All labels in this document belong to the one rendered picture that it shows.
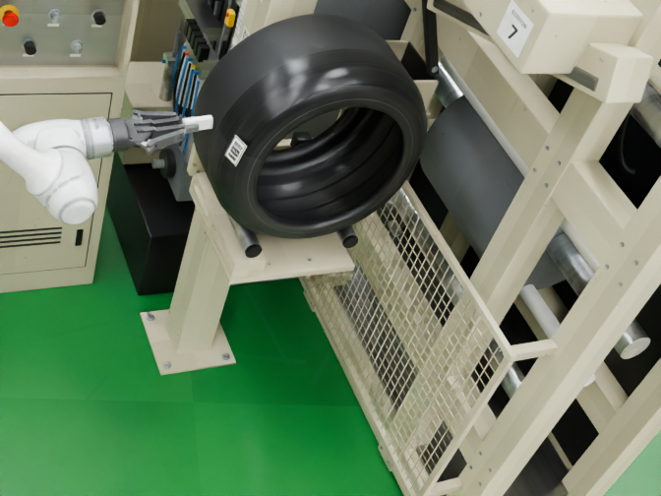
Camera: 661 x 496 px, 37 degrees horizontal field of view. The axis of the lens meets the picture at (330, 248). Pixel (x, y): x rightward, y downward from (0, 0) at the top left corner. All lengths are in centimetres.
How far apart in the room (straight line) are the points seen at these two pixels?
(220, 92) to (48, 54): 74
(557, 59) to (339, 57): 49
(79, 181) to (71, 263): 141
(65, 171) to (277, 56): 56
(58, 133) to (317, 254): 85
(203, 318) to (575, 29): 170
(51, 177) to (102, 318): 146
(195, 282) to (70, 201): 115
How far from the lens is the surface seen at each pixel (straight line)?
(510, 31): 206
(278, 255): 263
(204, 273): 307
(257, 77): 224
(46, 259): 338
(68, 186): 202
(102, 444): 313
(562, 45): 205
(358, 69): 223
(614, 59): 203
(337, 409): 339
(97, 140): 218
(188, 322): 324
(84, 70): 293
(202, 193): 266
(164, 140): 221
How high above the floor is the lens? 260
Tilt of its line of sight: 42 degrees down
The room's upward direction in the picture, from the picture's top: 21 degrees clockwise
